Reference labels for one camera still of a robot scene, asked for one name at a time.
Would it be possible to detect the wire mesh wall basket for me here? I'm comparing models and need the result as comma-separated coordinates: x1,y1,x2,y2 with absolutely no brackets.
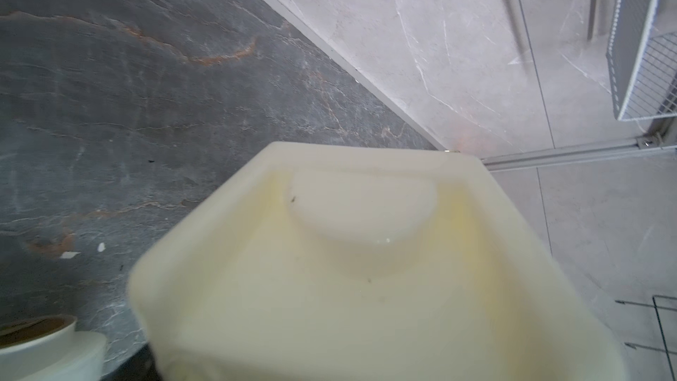
606,0,676,121

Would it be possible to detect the white plastic wrap roll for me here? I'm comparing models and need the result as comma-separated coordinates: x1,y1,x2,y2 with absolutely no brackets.
1,315,107,380

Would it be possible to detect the black wire hook rack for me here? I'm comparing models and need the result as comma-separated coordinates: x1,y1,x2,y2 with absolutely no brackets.
614,294,676,380

